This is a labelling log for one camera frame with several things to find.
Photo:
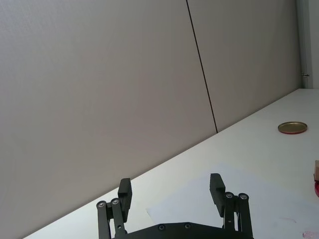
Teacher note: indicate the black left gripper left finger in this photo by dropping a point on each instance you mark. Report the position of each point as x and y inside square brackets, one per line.
[124, 196]

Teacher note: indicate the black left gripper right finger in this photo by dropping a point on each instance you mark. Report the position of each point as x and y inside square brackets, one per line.
[218, 196]

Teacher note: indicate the wooden block stamp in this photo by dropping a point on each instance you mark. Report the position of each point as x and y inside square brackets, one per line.
[317, 170]

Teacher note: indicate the white paper sheet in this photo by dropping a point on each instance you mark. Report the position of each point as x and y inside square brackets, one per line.
[261, 199]

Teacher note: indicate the round red ink pad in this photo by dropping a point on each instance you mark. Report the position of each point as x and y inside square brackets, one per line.
[317, 190]

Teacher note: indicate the round gold metal lid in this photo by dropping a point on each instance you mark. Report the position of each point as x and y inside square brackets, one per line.
[292, 127]

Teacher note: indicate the pale grey door frame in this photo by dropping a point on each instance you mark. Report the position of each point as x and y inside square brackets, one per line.
[302, 37]

